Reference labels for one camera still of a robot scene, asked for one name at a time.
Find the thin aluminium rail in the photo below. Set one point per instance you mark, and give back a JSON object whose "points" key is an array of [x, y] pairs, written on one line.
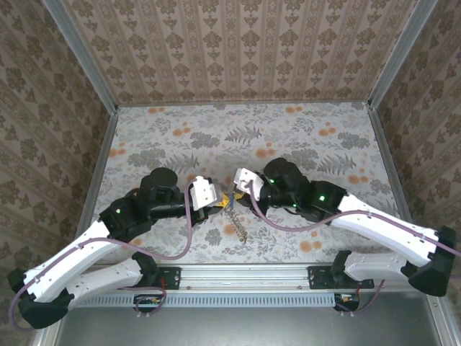
{"points": [[245, 104]]}

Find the floral patterned table cover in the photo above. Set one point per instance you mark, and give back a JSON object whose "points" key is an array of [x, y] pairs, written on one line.
{"points": [[234, 144]]}

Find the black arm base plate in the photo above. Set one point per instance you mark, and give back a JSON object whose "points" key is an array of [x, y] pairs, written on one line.
{"points": [[173, 277], [318, 277]]}

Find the grey sheet metal panel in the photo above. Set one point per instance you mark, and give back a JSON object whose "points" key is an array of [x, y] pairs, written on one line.
{"points": [[252, 328]]}

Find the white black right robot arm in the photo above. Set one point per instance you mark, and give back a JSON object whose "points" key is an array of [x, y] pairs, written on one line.
{"points": [[381, 230]]}

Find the small black connector board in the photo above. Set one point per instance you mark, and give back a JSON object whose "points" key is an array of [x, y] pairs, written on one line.
{"points": [[147, 300], [347, 299]]}

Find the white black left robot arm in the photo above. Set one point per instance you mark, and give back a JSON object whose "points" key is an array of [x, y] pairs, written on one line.
{"points": [[72, 259]]}

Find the aluminium corner post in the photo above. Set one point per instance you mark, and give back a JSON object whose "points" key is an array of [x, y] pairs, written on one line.
{"points": [[82, 54], [400, 54]]}

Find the long aluminium base rail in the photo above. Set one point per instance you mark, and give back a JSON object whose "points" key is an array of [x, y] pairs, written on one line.
{"points": [[245, 279]]}

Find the short aluminium frame rail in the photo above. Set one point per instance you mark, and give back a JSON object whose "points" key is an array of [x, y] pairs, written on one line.
{"points": [[47, 339], [444, 324]]}

